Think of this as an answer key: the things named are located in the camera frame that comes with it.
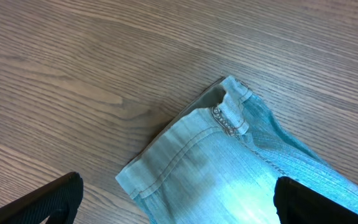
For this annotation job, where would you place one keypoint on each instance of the light blue denim shorts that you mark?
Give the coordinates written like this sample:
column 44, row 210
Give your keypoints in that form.
column 218, row 162

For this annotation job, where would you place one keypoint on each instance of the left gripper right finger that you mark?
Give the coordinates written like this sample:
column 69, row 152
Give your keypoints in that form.
column 297, row 204

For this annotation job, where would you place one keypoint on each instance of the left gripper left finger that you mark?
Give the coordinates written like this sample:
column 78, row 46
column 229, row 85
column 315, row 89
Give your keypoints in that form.
column 55, row 202

